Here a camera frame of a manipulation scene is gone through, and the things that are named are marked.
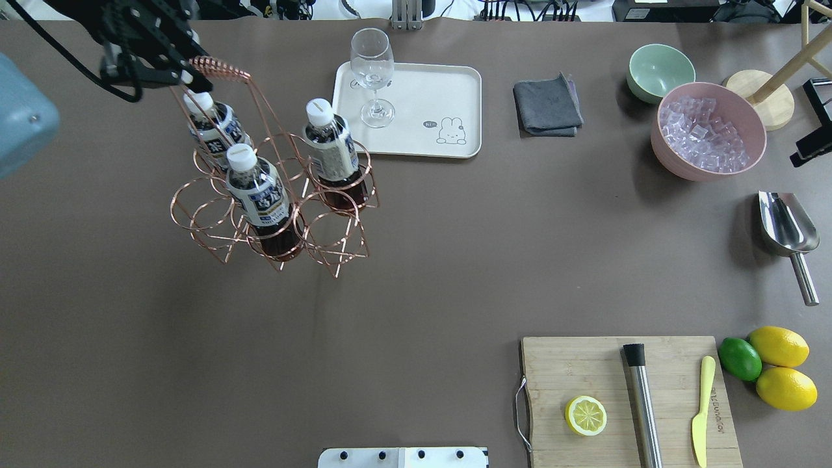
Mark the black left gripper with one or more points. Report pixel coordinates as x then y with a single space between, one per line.
148 40

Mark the copper wire bottle basket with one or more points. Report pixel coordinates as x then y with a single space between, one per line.
215 221

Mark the tea bottle white cap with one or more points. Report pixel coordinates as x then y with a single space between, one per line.
215 127
334 157
255 184

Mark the clear wine glass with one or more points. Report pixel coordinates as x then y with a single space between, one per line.
372 65

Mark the cream rabbit tray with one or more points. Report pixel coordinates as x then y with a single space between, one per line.
438 111

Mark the grey folded cloth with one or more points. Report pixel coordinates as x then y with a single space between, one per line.
548 107

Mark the green bowl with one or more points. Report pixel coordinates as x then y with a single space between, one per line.
655 69

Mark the bamboo cutting board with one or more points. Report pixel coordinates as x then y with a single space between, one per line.
557 369

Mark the pink bowl with ice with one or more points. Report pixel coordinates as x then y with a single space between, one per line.
705 132

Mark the half lemon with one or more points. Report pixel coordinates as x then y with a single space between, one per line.
586 416

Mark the steel muddler black tip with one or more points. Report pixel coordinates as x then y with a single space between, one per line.
634 353

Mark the round wooden stand base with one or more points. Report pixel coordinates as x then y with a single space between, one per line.
768 93

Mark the yellow plastic knife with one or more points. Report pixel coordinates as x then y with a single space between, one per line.
698 425

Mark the green lime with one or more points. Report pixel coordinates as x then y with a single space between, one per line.
740 359

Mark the steel ice scoop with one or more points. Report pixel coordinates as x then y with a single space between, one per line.
790 232

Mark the yellow lemon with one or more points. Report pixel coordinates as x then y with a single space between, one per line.
786 389
779 346

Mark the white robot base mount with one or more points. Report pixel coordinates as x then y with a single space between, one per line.
452 456

